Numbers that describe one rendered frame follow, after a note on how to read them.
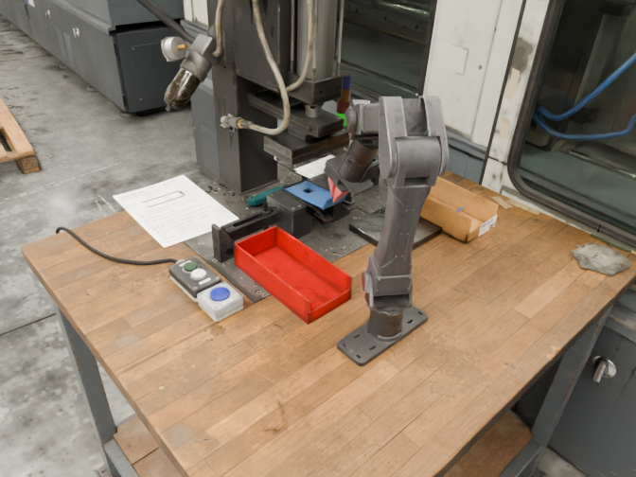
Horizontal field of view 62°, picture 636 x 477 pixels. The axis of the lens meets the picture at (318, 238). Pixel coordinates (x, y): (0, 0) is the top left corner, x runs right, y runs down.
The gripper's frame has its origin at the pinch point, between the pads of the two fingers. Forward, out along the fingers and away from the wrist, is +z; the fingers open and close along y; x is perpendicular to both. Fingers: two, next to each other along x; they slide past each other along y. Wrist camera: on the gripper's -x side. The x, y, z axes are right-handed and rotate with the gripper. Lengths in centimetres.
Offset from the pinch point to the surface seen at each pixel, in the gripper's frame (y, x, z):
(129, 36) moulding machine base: 261, -92, 162
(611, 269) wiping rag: -50, -41, -12
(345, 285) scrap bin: -19.1, 12.8, 0.4
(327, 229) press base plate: -1.2, -2.2, 12.1
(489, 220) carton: -23.3, -33.4, -2.2
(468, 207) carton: -16.8, -35.7, 1.7
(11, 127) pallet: 246, -2, 210
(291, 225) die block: 2.2, 8.3, 8.7
